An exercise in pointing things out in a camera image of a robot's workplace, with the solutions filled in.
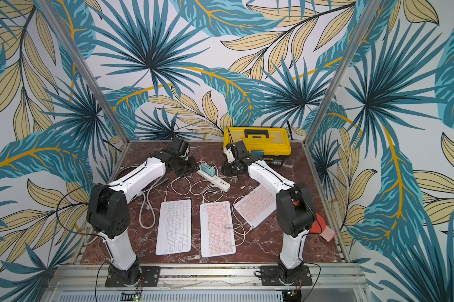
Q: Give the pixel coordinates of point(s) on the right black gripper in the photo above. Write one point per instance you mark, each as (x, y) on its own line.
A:
(231, 168)

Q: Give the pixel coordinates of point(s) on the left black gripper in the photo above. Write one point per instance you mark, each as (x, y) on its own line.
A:
(194, 167)

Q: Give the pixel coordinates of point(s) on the white power strip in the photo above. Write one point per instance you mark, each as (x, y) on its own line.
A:
(215, 180)

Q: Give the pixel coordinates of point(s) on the pink keyboard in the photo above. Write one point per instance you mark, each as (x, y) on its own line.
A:
(256, 206)
(217, 236)

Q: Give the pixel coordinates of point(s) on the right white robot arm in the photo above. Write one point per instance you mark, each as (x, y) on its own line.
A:
(296, 213)

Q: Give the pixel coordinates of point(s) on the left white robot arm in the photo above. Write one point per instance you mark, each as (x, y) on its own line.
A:
(108, 211)

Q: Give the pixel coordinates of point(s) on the teal charger plug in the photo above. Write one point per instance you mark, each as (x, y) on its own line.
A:
(211, 171)

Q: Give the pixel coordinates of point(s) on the yellow black toolbox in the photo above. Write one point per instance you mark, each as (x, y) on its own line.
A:
(270, 144)

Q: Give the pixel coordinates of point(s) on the red work glove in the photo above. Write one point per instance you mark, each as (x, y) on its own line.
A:
(320, 227)

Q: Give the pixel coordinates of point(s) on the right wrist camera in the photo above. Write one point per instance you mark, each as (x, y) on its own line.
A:
(229, 152)

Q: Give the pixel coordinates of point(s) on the white wireless keyboard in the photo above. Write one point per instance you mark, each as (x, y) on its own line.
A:
(174, 230)

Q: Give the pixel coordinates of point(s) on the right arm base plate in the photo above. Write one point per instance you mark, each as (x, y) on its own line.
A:
(276, 275)

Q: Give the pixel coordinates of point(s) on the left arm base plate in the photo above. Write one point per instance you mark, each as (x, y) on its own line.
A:
(145, 276)

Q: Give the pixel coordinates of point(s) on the aluminium front rail frame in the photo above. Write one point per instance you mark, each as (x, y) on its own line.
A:
(210, 282)

